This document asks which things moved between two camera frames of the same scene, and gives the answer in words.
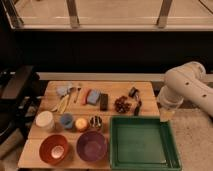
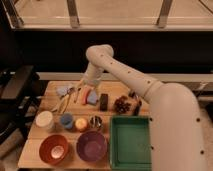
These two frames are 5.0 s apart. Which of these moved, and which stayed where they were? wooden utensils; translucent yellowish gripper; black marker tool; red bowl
Moved: translucent yellowish gripper
Stayed: wooden utensils; black marker tool; red bowl
